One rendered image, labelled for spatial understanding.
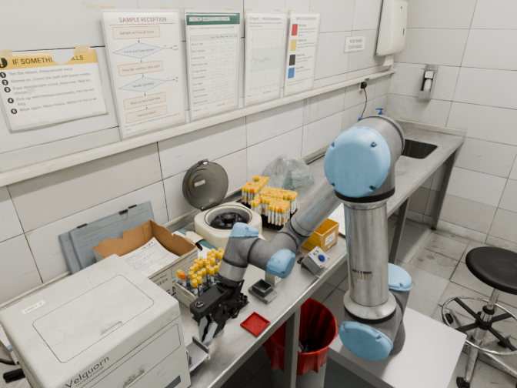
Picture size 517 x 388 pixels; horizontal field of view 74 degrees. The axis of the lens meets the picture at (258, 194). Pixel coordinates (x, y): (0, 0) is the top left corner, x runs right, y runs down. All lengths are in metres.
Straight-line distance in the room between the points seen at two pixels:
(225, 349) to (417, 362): 0.52
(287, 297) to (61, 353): 0.72
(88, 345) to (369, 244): 0.58
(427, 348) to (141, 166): 1.13
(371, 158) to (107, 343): 0.60
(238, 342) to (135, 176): 0.72
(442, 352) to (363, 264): 0.46
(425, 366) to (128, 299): 0.77
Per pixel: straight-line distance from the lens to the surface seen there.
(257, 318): 1.17
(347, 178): 0.65
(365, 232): 0.72
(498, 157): 3.27
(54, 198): 1.30
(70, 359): 0.79
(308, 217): 0.92
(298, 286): 1.29
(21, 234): 1.32
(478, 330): 2.34
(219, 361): 1.08
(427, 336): 1.18
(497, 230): 3.49
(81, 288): 0.93
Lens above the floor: 1.73
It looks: 27 degrees down
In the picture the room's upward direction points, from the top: straight up
